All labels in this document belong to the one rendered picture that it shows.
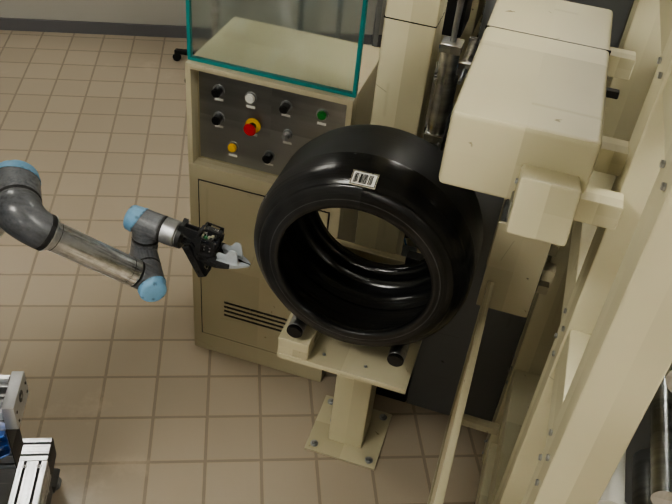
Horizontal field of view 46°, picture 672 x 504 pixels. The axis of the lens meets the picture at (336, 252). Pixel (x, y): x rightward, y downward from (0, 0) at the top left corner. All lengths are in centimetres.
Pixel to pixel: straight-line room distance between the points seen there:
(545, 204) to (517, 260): 90
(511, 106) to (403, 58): 67
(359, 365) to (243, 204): 82
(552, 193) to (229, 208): 167
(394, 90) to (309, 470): 148
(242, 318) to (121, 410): 57
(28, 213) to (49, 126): 277
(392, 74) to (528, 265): 63
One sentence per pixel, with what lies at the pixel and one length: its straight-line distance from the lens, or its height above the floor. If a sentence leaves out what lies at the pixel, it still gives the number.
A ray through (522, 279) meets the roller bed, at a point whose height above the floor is 103.
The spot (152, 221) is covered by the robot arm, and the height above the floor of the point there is 108.
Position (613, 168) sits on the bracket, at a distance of 148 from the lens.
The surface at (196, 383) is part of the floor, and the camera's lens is 321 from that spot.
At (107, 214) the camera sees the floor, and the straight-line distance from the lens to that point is 405.
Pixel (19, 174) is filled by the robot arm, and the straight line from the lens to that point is 212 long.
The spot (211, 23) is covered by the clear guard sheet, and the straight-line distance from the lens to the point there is 252.
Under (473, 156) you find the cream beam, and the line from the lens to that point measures 139.
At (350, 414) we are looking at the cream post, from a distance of 290.
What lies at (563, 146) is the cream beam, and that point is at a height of 177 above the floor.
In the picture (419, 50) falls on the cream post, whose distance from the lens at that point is 202.
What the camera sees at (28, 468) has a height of 23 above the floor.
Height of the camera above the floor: 243
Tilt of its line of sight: 39 degrees down
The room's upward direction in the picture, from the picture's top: 7 degrees clockwise
